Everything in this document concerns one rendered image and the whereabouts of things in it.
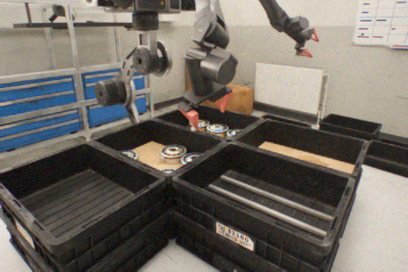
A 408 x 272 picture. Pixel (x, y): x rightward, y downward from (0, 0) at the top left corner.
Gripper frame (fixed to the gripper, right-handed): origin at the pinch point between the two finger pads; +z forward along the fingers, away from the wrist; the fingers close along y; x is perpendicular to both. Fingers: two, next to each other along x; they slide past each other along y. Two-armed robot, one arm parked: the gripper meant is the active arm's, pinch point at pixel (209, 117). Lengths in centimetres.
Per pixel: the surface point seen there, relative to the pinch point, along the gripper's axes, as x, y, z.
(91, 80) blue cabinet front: 213, 6, 67
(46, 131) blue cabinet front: 199, -52, 87
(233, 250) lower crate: -24.1, -15.9, 18.0
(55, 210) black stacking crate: 15, -46, 12
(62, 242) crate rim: -9.8, -43.3, -2.2
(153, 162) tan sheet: 22.1, -14.0, 24.2
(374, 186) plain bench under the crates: -31, 52, 52
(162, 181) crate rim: -3.2, -19.9, 7.1
